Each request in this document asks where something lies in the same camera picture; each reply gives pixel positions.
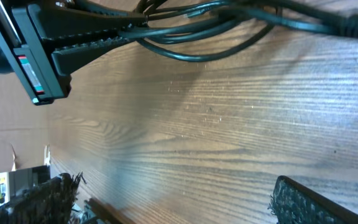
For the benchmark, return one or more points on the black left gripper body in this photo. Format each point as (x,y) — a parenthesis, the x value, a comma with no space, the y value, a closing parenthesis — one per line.
(22,52)

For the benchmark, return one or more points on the brown cardboard wall panel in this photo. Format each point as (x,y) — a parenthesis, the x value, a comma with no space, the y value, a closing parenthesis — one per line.
(23,127)

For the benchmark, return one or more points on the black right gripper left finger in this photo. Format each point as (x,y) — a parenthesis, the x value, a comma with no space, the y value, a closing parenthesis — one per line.
(50,202)

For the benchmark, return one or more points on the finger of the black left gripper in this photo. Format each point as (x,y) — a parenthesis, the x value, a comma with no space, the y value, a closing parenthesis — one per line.
(58,22)
(69,59)

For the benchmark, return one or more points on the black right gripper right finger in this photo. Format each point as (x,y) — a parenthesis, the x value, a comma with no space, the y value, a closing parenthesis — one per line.
(293,203)

